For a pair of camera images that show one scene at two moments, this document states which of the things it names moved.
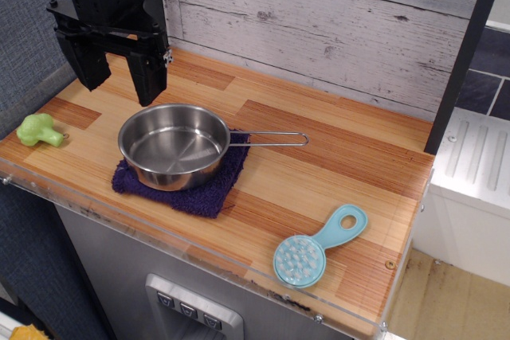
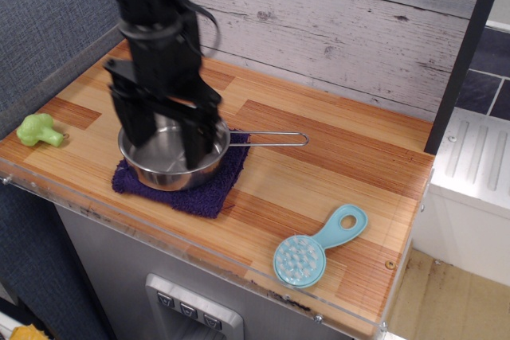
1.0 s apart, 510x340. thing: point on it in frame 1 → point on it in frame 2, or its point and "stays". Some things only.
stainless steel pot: [182, 146] stays
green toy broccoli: [39, 127] stays
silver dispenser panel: [181, 314] stays
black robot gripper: [115, 2] → [163, 66]
